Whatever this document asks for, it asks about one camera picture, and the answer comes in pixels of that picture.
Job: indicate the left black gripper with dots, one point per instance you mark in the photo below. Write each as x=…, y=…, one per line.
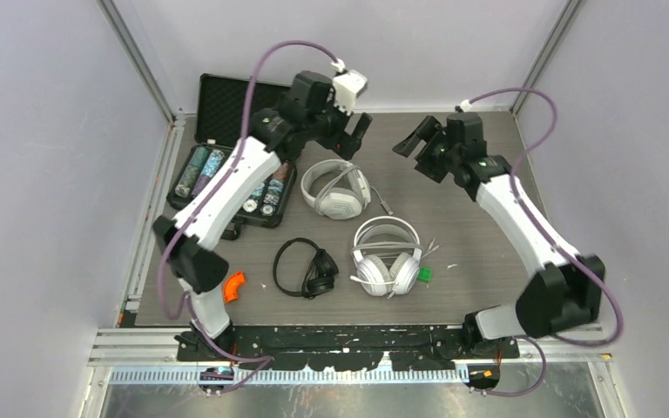
x=343, y=143

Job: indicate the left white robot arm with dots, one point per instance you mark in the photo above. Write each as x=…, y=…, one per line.
x=314, y=108

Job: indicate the black poker chip case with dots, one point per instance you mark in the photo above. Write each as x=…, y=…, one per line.
x=218, y=116

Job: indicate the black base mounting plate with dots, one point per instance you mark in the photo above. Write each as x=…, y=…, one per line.
x=356, y=348

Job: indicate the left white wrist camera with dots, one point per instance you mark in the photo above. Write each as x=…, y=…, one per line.
x=348, y=85

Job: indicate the green toy brick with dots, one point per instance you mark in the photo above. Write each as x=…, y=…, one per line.
x=424, y=275

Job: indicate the aluminium slotted rail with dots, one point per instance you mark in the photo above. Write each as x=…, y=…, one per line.
x=226, y=376

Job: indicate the orange curved plastic piece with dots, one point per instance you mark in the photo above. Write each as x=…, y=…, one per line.
x=230, y=289

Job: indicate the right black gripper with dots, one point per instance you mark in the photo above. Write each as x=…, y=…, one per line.
x=432, y=131

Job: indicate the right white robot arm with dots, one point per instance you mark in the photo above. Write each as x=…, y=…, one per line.
x=559, y=295

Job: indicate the white grey headphones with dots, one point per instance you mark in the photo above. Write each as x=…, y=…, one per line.
x=387, y=252

